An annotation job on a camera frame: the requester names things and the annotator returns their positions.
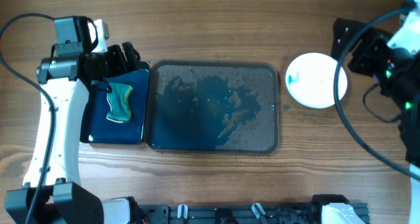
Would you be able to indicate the small blue water tray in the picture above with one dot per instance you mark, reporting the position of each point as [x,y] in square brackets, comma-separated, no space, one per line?
[96,128]

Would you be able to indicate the large black serving tray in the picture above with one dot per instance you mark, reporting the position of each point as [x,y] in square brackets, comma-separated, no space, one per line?
[213,107]

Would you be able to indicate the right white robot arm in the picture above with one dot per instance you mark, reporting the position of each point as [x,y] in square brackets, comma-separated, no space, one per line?
[400,83]

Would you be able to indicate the green yellow scrubbing sponge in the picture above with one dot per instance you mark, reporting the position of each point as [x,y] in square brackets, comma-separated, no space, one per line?
[118,100]

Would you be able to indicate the white plate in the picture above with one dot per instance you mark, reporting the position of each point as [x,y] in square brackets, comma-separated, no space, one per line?
[309,79]

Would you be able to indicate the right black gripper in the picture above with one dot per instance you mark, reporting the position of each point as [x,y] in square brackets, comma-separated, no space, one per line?
[372,40]

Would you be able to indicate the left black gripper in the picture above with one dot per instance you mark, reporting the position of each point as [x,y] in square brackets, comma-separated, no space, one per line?
[132,56]

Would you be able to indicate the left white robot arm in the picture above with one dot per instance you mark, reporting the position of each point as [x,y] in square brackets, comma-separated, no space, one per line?
[86,97]

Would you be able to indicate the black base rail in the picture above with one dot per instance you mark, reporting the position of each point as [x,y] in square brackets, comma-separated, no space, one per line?
[293,213]

